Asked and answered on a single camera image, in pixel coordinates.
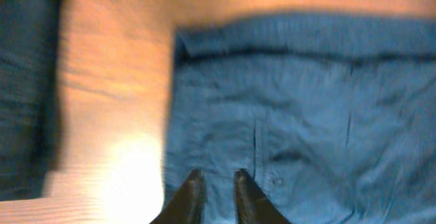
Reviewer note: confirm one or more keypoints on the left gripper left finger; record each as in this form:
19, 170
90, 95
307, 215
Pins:
187, 204

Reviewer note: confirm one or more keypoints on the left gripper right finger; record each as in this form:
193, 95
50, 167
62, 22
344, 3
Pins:
252, 205

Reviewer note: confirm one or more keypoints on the navy blue shorts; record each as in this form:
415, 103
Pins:
333, 115

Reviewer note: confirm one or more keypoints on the folded black shorts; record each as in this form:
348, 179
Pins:
30, 119

